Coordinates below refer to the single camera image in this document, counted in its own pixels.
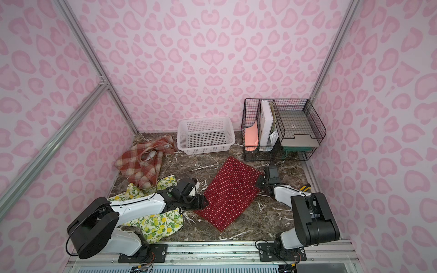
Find black wire desk organizer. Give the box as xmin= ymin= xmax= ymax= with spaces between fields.
xmin=241 ymin=99 xmax=327 ymax=162

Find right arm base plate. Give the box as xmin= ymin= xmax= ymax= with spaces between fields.
xmin=255 ymin=240 xmax=307 ymax=263

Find lemon print skirt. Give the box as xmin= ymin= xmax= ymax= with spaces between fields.
xmin=109 ymin=175 xmax=184 ymax=243

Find white plastic basket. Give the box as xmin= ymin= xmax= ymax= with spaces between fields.
xmin=177 ymin=117 xmax=235 ymax=155

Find aluminium front rail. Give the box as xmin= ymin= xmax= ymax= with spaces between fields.
xmin=64 ymin=240 xmax=363 ymax=273

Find green book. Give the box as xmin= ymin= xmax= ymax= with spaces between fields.
xmin=283 ymin=146 xmax=313 ymax=153

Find yellow black utility knife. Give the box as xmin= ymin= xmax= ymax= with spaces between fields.
xmin=300 ymin=184 xmax=311 ymax=193

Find white binder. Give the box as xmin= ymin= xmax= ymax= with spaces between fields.
xmin=259 ymin=100 xmax=274 ymax=151

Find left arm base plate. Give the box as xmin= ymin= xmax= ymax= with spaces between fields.
xmin=118 ymin=243 xmax=168 ymax=264

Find red polka dot skirt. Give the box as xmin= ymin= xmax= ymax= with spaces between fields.
xmin=195 ymin=157 xmax=264 ymax=232

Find white envelope papers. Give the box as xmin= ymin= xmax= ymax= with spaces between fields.
xmin=269 ymin=131 xmax=279 ymax=146

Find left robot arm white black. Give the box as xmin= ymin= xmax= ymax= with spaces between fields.
xmin=67 ymin=177 xmax=209 ymax=263

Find grey laptop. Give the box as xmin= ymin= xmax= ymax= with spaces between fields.
xmin=276 ymin=110 xmax=322 ymax=148

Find red plaid skirt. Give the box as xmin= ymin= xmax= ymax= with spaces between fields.
xmin=114 ymin=135 xmax=176 ymax=190

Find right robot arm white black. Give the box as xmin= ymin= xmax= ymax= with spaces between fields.
xmin=256 ymin=165 xmax=340 ymax=250

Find pink folder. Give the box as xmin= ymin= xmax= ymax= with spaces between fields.
xmin=244 ymin=121 xmax=259 ymax=151

